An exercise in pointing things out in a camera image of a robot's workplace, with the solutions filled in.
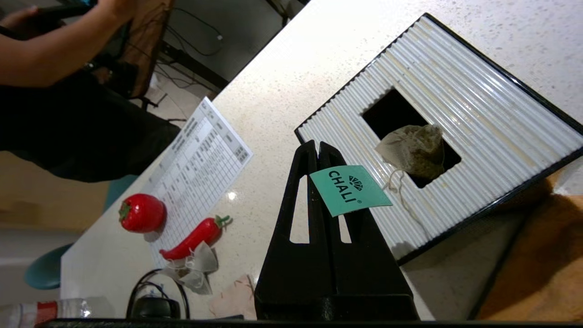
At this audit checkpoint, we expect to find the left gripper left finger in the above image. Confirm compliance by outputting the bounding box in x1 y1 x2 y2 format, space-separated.
254 140 333 322

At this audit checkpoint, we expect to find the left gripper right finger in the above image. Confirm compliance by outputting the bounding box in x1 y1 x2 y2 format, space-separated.
319 141 414 297

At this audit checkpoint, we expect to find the pyramid tea bag teal tag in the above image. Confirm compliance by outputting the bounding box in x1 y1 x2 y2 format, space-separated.
310 124 446 237

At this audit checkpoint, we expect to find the crumpled white wrapper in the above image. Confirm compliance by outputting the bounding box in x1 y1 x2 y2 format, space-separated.
162 241 219 296

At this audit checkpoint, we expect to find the red chili pepper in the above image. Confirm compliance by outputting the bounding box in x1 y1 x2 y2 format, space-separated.
159 215 233 261

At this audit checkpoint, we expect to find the printed paper sheet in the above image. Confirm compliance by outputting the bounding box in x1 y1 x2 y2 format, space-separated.
141 97 254 269

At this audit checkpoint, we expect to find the red tomato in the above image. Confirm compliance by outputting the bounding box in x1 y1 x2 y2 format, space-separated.
118 193 167 234

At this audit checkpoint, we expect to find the orange cloth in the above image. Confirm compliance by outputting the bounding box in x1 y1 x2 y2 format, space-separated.
474 182 583 322

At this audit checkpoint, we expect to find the black tissue box white lid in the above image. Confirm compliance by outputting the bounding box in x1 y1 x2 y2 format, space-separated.
294 13 583 267

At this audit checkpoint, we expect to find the clear bottle red label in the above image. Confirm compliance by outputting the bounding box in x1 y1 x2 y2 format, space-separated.
0 296 114 322

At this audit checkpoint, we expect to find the teal round object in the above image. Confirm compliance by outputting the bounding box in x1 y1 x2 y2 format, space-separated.
24 243 74 291

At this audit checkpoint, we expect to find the man in black shirt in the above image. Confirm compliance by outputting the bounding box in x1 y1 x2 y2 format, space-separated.
0 0 183 183

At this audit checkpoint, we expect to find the small wooden table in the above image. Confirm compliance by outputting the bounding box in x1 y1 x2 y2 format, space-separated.
121 0 176 98

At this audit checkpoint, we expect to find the black floor cable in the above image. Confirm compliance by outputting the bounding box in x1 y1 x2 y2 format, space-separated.
169 7 225 57

